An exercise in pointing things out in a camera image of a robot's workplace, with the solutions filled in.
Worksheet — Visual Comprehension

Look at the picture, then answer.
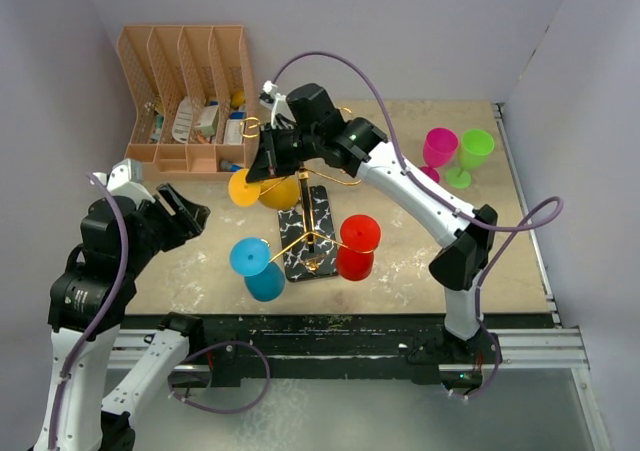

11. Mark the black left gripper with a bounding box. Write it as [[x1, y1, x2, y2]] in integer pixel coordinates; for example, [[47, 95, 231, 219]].
[[124, 181, 210, 273]]

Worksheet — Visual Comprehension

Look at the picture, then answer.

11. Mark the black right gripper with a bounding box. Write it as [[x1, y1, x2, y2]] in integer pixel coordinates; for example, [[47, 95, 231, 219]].
[[249, 120, 323, 181]]

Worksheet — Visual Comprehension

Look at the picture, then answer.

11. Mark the orange plastic wine glass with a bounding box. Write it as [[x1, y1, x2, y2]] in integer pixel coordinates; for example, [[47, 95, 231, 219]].
[[228, 169, 300, 211]]

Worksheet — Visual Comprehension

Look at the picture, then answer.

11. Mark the pink plastic wine glass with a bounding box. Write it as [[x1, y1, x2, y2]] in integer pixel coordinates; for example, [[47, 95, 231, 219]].
[[420, 127, 459, 183]]

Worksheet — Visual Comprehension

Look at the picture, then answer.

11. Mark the green plastic wine glass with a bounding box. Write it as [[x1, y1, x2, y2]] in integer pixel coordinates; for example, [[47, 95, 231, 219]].
[[445, 129, 495, 189]]

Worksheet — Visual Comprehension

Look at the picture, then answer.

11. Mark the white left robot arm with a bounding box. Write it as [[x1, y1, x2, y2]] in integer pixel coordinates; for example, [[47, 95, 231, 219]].
[[34, 184, 210, 450]]

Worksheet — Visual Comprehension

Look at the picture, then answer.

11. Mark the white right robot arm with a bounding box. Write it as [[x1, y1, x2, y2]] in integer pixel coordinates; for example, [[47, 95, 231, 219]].
[[246, 81, 497, 362]]

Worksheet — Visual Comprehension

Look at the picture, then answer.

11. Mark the blue plastic wine glass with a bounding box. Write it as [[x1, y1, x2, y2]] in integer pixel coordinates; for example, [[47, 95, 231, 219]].
[[229, 237, 285, 302]]

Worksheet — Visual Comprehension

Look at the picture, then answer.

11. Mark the red plastic wine glass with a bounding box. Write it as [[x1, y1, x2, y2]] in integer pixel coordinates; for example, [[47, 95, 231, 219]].
[[336, 214, 381, 281]]

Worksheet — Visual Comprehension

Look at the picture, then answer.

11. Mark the grey blue small bottle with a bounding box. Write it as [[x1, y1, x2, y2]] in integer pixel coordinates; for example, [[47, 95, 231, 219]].
[[219, 159, 243, 173]]

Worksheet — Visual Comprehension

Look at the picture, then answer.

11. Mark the white blue labelled box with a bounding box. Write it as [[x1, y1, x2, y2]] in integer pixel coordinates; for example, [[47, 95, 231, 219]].
[[223, 111, 246, 145]]

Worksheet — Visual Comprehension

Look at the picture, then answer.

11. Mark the yellow round object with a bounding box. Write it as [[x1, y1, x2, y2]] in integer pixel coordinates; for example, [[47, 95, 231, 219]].
[[231, 90, 246, 108]]

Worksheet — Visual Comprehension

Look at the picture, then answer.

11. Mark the white red medicine box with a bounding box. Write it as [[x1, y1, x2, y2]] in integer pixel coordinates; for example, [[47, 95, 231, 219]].
[[194, 105, 219, 138]]

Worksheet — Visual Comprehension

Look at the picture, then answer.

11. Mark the peach plastic desk organizer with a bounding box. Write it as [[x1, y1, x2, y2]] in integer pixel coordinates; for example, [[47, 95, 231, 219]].
[[117, 24, 259, 181]]

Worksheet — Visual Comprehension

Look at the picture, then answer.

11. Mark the white printed label packet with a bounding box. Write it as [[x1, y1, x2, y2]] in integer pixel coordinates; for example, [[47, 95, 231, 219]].
[[171, 96, 193, 144]]

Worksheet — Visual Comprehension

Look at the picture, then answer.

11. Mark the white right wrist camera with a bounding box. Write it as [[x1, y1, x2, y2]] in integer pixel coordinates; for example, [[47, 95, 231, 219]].
[[259, 80, 292, 127]]

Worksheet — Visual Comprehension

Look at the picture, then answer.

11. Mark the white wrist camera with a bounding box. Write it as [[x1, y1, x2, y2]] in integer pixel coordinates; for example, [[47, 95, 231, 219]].
[[90, 158, 156, 207], [259, 80, 292, 127]]

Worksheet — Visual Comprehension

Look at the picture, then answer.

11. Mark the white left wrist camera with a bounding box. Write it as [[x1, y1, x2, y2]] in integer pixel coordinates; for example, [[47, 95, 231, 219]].
[[90, 158, 156, 207]]

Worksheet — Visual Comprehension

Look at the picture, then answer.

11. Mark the gold wire glass rack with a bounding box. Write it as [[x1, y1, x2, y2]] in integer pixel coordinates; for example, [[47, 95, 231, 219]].
[[239, 105, 380, 283]]

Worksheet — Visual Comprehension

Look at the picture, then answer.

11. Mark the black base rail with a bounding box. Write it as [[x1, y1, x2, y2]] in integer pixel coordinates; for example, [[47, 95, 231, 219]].
[[144, 311, 506, 388]]

